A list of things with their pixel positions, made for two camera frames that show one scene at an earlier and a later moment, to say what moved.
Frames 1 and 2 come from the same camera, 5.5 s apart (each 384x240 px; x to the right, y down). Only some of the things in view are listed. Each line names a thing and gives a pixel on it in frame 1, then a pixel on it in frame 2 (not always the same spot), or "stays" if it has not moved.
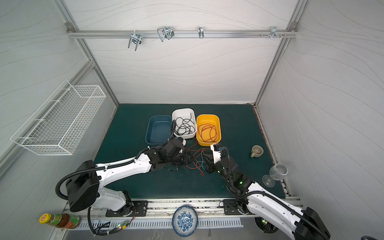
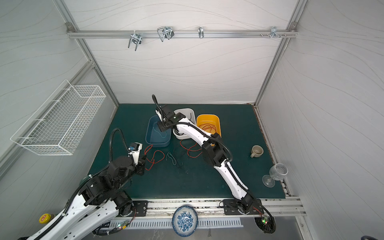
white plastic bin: x=186 y=125 stays
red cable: x=208 y=132 stays
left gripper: x=186 y=158 to x=141 y=164
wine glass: x=268 y=181 stays
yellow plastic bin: x=208 y=129 stays
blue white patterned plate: x=185 y=221 stays
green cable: x=202 y=161 to x=160 y=134
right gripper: x=216 y=163 to x=163 y=126
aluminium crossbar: x=182 y=33 stays
